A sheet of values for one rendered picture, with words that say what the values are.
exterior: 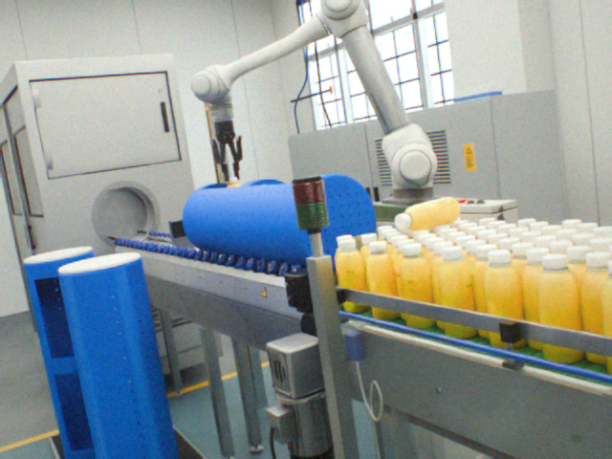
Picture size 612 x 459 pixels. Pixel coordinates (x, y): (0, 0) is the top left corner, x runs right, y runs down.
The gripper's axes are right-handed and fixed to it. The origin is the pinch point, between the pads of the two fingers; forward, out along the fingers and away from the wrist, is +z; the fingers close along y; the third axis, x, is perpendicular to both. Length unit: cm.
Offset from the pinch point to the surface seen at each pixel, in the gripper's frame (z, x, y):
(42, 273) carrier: 29, -41, 70
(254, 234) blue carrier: 19, 51, 20
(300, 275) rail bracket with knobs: 26, 90, 28
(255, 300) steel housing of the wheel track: 41, 44, 19
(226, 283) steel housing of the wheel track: 38.7, 19.7, 18.2
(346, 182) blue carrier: 6, 77, 1
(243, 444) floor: 127, -32, 0
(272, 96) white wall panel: -69, -428, -274
